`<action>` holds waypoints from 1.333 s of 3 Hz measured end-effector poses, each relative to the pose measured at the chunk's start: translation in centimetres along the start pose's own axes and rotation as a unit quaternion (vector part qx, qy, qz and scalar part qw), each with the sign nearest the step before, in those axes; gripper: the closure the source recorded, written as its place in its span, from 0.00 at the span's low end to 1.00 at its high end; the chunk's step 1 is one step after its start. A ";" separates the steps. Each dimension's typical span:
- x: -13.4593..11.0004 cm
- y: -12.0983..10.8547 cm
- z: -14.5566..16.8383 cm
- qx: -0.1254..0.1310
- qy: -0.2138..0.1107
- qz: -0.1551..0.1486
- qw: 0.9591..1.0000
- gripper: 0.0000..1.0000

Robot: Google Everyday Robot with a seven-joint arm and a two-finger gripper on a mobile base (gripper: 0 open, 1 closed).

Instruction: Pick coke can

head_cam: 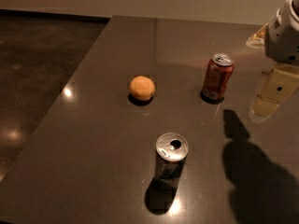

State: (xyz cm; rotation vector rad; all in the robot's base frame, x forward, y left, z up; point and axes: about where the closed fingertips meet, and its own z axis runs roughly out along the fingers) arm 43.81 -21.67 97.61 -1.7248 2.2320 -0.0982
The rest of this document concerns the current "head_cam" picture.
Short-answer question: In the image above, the orange fruit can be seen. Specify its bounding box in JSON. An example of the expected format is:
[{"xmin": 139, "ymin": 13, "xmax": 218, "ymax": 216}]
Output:
[{"xmin": 129, "ymin": 76, "xmax": 155, "ymax": 101}]

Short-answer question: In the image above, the black drink can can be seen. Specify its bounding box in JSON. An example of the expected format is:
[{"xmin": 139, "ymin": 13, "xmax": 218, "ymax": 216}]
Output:
[{"xmin": 154, "ymin": 133, "xmax": 189, "ymax": 191}]

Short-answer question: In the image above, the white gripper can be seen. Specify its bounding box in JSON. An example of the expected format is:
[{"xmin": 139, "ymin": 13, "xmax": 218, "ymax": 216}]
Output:
[{"xmin": 246, "ymin": 0, "xmax": 299, "ymax": 123}]

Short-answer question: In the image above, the red coke can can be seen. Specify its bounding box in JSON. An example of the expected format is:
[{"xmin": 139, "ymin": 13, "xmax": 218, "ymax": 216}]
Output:
[{"xmin": 201, "ymin": 53, "xmax": 235, "ymax": 104}]

